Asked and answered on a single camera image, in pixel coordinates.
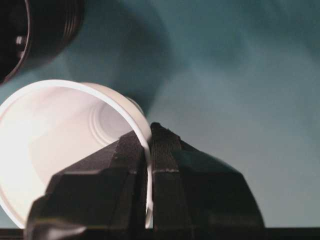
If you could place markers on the white paper cup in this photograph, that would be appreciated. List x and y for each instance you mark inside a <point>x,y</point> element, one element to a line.
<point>50,137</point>

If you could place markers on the blue-green table cloth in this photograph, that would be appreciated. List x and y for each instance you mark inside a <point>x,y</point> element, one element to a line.
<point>225,75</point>

